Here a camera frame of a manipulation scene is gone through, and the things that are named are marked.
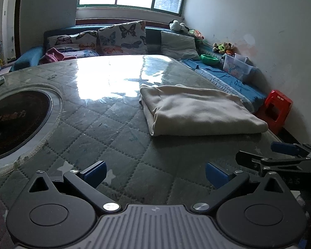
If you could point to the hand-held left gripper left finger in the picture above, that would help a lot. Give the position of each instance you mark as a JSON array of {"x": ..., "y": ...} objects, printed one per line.
[{"x": 94, "y": 172}]

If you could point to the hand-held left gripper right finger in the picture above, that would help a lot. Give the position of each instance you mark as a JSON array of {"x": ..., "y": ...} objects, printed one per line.
[{"x": 216, "y": 175}]

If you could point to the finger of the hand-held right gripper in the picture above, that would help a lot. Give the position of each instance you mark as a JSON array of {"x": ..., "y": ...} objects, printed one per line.
[
  {"x": 251, "y": 160},
  {"x": 283, "y": 148}
]

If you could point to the cream cloth garment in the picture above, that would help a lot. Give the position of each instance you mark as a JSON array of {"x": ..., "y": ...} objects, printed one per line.
[{"x": 197, "y": 109}]

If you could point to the red plastic stool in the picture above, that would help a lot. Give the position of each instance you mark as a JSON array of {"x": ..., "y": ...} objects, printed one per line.
[{"x": 272, "y": 106}]

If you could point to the blue sofa cover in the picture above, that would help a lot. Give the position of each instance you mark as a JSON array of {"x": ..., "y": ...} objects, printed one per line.
[{"x": 238, "y": 88}]

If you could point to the patterned grey sofa cover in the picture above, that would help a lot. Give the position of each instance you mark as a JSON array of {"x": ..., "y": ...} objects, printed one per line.
[{"x": 217, "y": 83}]

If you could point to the clear plastic storage box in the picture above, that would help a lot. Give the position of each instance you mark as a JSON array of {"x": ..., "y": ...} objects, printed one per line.
[{"x": 235, "y": 68}]

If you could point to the round built-in induction cooker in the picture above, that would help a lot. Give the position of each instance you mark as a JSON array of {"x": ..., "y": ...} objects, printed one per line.
[{"x": 15, "y": 119}]

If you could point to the green plastic basin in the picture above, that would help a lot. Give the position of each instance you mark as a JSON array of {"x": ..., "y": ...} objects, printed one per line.
[{"x": 210, "y": 59}]

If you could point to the brown and green plush toys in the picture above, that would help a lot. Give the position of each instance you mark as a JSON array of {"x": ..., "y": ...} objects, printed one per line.
[{"x": 224, "y": 48}]

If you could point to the pink cloth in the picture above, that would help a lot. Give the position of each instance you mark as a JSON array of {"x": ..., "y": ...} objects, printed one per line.
[{"x": 53, "y": 55}]

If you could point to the long butterfly print pillow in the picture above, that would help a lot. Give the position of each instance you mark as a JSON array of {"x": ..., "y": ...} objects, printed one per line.
[{"x": 70, "y": 41}]

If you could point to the grey pillow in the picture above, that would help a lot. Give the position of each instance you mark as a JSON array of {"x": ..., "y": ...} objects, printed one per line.
[{"x": 178, "y": 44}]

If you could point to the square butterfly print pillow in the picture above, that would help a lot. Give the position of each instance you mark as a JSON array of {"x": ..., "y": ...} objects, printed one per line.
[{"x": 121, "y": 37}]

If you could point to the orange and green toy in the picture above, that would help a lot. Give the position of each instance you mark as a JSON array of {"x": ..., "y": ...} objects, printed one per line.
[{"x": 197, "y": 34}]

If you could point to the blue sofa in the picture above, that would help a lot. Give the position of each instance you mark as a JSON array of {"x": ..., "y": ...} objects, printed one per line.
[{"x": 153, "y": 39}]

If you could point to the panda plush toy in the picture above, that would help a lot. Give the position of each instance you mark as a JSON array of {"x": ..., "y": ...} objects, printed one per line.
[{"x": 176, "y": 25}]

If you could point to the dark brown door frame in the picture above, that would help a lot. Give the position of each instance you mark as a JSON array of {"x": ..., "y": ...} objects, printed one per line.
[{"x": 18, "y": 18}]

